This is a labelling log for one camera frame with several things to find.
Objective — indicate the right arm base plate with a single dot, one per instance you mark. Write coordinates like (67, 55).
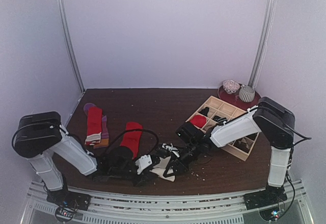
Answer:
(263, 198)

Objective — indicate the red sock near centre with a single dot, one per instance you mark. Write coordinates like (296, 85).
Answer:
(131, 139)

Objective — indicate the purple orange striped sock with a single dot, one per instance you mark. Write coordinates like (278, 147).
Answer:
(104, 142)

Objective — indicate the right aluminium frame post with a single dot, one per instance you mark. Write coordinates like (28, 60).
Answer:
(262, 44)

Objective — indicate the cream sock with brown toe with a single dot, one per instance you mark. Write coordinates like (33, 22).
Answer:
(160, 168)

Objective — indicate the dark red round plate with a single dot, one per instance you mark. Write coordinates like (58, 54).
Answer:
(234, 99)

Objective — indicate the aluminium frame post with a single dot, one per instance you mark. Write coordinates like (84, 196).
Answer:
(69, 45)
(262, 44)

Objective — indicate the red sock with striped cuff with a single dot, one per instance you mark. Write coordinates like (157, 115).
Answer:
(94, 126)

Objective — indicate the patterned white bowl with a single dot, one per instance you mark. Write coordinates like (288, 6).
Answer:
(230, 86)

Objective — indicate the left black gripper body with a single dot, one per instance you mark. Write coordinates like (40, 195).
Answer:
(142, 179)

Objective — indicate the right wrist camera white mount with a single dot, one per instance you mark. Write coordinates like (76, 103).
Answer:
(170, 148)

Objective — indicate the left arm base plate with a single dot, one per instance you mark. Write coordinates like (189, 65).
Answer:
(69, 199)

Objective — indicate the tan sock roll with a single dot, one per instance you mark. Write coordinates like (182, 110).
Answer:
(210, 127)

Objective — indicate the black white striped sock roll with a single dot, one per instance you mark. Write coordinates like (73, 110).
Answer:
(219, 119)

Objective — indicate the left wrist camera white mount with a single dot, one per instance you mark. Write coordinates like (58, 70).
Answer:
(142, 163)

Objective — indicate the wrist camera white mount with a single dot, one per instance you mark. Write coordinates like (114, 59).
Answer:
(170, 148)
(142, 163)

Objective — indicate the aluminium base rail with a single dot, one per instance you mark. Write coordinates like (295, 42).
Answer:
(107, 207)

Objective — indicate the left aluminium frame post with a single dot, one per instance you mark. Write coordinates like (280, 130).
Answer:
(69, 45)

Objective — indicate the wooden compartment organiser box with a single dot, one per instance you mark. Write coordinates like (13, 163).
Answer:
(223, 109)

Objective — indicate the rolled red sock in box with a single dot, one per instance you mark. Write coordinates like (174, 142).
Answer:
(198, 121)

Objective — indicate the striped grey cup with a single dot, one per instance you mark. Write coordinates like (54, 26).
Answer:
(246, 94)

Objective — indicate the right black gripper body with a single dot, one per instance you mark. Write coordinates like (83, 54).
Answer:
(179, 161)

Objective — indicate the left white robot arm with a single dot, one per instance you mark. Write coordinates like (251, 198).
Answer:
(38, 135)

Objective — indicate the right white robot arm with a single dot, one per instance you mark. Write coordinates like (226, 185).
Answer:
(268, 117)

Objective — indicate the black sock in box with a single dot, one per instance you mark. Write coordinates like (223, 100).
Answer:
(205, 111)

